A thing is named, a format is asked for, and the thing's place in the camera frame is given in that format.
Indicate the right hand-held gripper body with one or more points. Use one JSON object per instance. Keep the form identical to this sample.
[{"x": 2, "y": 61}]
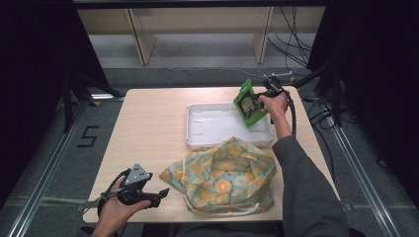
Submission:
[{"x": 272, "y": 86}]

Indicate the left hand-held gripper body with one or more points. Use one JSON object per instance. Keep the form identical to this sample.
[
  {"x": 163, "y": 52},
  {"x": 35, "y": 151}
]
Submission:
[{"x": 136, "y": 182}]

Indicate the green snack packet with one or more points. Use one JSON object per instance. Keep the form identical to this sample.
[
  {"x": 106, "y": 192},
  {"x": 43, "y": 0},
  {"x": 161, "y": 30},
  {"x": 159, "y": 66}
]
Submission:
[{"x": 248, "y": 105}]

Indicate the white plastic tray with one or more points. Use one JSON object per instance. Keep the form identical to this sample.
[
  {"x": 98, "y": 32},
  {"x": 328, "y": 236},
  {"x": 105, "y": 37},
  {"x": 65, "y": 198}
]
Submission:
[{"x": 217, "y": 126}]

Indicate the lemon print fabric bag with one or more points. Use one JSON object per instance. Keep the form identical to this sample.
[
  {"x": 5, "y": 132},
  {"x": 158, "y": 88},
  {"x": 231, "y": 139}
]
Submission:
[{"x": 224, "y": 177}]

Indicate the person's right hand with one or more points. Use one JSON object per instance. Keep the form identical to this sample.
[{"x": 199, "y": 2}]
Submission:
[{"x": 276, "y": 105}]

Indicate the person's left hand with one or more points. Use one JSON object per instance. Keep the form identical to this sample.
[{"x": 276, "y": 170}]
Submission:
[{"x": 115, "y": 214}]

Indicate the black metal stand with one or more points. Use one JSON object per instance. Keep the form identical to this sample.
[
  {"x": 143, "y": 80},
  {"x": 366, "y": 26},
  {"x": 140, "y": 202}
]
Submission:
[
  {"x": 329, "y": 85},
  {"x": 79, "y": 92}
]

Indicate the light wooden shelf unit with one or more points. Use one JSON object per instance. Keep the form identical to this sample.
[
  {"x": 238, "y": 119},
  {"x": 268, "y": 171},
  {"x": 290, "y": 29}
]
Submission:
[{"x": 197, "y": 23}]

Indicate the black curtain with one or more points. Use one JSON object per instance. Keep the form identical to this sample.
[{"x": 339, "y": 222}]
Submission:
[
  {"x": 33, "y": 82},
  {"x": 378, "y": 82}
]

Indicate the silver metal floor rail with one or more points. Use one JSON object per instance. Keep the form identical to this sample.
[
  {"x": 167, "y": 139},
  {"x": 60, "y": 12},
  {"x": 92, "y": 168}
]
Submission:
[
  {"x": 365, "y": 177},
  {"x": 46, "y": 174}
]

